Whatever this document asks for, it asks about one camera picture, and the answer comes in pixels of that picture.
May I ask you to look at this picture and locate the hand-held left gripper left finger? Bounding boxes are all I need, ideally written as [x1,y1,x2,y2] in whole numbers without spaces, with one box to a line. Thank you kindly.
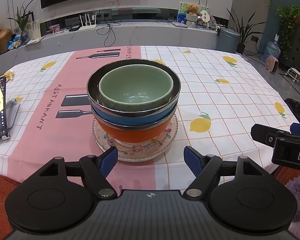
[36,146,118,200]

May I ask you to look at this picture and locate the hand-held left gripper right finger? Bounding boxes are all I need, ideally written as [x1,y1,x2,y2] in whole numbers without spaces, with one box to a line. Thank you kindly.
[182,145,263,200]

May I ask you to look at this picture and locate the clear glass plate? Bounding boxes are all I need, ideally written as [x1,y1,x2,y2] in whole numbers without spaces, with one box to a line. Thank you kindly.
[92,114,179,162]

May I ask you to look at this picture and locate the white printed plate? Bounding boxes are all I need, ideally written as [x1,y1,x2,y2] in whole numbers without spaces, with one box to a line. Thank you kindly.
[100,127,173,159]

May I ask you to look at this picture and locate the orange steel bowl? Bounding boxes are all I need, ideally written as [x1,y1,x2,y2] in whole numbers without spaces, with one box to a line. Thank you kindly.
[91,105,178,143]

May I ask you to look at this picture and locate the blue steel bowl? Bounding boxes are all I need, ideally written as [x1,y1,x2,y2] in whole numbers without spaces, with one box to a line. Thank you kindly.
[87,59,181,127]

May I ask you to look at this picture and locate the green ceramic bowl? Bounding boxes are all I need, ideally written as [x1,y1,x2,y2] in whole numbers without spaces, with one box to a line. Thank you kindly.
[99,64,175,112]

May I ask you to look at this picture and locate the black bin bag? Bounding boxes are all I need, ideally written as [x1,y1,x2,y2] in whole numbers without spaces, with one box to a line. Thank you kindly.
[284,98,300,125]

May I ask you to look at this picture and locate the purple fluffy clothing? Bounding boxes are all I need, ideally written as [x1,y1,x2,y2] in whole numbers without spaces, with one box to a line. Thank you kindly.
[285,175,300,233]

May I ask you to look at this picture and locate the small white wheeled stool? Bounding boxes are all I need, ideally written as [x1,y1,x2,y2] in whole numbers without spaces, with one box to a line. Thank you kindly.
[285,68,300,82]

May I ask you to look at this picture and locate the pink space heater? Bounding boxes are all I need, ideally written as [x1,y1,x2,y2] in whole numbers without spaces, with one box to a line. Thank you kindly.
[265,55,279,73]

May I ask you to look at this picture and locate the blue water bottle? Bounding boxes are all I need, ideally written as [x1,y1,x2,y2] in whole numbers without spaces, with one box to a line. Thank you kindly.
[261,41,280,62]

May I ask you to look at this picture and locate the tall potted floor plant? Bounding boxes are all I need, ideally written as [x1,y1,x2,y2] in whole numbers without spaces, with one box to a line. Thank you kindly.
[226,7,265,54]

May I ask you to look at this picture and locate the grey trash can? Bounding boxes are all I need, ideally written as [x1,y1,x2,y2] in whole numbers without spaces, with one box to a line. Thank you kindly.
[216,27,241,53]

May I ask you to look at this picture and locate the grey phone stand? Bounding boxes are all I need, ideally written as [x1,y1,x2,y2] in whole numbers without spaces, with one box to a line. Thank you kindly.
[0,99,20,143]

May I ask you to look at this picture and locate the orange sofa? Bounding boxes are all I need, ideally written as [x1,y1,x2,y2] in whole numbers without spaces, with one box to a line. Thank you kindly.
[0,166,300,205]

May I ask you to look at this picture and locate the green trailing vine plant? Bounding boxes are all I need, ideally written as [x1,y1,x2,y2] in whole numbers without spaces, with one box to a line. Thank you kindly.
[275,5,300,58]

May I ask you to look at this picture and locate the white round hand fan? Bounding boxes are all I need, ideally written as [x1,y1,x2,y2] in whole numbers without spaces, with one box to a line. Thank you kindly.
[200,10,210,27]

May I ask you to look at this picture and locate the white marble tv console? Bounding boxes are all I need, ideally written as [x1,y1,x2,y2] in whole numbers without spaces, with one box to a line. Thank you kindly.
[0,6,219,77]

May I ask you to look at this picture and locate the grey woven basket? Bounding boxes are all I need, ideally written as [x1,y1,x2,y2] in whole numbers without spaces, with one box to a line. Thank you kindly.
[186,14,198,28]

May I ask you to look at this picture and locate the white wifi router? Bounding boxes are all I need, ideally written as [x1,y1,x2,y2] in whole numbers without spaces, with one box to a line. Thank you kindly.
[79,12,97,31]

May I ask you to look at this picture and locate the beige papers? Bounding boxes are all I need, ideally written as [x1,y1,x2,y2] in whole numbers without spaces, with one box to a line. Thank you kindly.
[25,37,44,46]

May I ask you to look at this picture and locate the brown teddy bear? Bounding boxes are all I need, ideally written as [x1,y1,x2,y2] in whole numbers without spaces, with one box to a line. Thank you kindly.
[185,4,199,15]

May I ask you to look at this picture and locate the green painted picture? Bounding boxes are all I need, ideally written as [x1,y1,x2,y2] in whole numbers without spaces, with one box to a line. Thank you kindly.
[177,2,209,24]

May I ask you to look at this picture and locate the snack packets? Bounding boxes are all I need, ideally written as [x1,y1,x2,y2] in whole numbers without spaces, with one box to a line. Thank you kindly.
[6,36,23,50]

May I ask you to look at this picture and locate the gold round vase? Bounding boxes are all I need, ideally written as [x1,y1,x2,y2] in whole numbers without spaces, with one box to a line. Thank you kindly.
[0,28,12,54]

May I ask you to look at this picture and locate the slender green leaf plant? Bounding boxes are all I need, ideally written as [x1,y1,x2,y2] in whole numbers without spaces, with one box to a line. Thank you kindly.
[7,0,37,30]

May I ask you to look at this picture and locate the black cable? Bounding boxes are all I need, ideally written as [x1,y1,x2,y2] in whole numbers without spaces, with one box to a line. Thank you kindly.
[97,21,120,47]

